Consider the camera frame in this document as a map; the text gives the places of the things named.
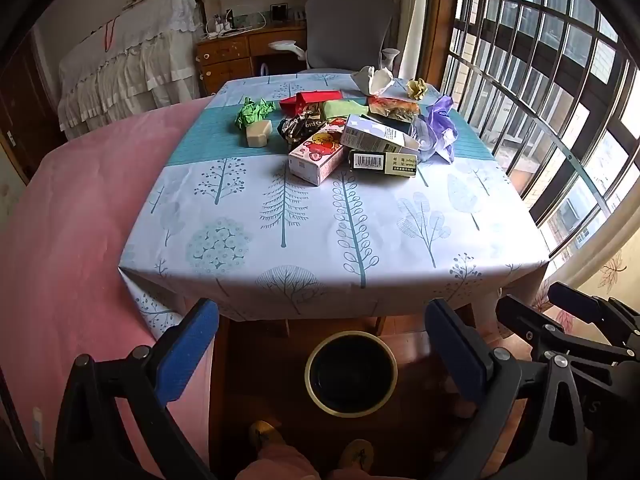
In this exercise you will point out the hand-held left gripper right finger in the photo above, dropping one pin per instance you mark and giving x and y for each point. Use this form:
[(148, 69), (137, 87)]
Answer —
[(457, 355)]

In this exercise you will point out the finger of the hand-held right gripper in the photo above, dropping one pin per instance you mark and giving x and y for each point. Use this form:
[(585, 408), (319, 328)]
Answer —
[(575, 302), (575, 342)]

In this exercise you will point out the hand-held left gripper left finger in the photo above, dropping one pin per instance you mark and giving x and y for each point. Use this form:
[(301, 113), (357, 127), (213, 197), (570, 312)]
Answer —
[(187, 355)]

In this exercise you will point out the black bin with yellow rim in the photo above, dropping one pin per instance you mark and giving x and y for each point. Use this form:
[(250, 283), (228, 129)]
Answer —
[(350, 380)]

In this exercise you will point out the green box with barcode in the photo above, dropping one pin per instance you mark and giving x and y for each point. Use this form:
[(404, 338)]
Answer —
[(382, 162)]

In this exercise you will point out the yellow paper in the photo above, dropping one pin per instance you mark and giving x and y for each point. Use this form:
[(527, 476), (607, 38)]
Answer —
[(416, 88)]

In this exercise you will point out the white tissue paper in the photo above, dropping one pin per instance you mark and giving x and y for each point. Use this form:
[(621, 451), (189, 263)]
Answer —
[(372, 80)]

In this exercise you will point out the wooden table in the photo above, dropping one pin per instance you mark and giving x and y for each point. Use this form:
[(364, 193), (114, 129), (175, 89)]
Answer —
[(280, 327)]

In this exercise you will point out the yellow slipper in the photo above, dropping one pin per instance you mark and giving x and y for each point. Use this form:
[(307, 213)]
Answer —
[(357, 452), (265, 432)]

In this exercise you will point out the person's pink pants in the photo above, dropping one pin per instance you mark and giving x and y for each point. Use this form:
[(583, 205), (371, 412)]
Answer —
[(280, 465)]

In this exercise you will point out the tree print tablecloth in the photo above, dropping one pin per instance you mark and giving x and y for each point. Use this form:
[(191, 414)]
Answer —
[(300, 240)]

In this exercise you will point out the pink bedsheet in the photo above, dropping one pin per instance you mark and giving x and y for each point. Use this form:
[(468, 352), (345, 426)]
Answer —
[(75, 235)]

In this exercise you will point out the purple plastic bag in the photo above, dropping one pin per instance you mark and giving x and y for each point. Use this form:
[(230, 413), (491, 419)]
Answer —
[(440, 125)]

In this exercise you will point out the beige rectangular block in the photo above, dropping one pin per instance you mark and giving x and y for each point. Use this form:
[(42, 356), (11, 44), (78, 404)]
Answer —
[(258, 134)]

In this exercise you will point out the white lavender carton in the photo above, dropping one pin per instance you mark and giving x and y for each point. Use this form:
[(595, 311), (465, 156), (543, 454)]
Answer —
[(375, 135)]

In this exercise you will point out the pink cartoon box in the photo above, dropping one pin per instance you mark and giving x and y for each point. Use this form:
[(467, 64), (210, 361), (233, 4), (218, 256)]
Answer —
[(317, 155)]

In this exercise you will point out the green crumpled paper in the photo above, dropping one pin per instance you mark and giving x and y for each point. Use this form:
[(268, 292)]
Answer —
[(255, 112)]

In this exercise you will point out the black crumpled wrapper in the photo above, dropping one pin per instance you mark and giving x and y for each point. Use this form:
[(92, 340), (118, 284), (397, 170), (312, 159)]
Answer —
[(297, 127)]

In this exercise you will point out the orange snack bag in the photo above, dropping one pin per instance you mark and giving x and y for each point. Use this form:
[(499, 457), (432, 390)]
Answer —
[(395, 106)]

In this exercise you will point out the light green packet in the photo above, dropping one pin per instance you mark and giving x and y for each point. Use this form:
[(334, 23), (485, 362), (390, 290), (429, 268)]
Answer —
[(345, 108)]

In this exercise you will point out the red packet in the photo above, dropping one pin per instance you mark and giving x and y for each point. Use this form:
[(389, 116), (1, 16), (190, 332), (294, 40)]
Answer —
[(310, 99)]

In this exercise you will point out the dark wooden door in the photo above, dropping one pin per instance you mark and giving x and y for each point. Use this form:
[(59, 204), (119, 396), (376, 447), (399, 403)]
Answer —
[(25, 110)]

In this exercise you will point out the wooden desk with drawers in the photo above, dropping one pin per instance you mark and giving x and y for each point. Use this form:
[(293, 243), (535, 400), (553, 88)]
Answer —
[(225, 60)]

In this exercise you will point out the white lace furniture cover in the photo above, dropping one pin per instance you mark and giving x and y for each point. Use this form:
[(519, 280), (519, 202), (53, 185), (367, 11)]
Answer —
[(130, 60)]

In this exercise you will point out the white power strip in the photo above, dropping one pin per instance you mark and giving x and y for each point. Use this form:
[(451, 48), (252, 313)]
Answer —
[(220, 34)]

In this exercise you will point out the pale curtain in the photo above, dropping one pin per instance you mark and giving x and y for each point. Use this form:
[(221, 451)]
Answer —
[(412, 10)]

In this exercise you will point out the grey office chair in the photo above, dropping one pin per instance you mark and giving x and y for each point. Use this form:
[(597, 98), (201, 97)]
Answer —
[(345, 25)]

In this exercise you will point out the wooden window frame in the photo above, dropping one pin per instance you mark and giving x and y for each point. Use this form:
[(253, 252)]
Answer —
[(440, 20)]

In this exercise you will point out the black photo frame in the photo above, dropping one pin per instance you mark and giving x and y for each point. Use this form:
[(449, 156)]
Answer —
[(279, 11)]

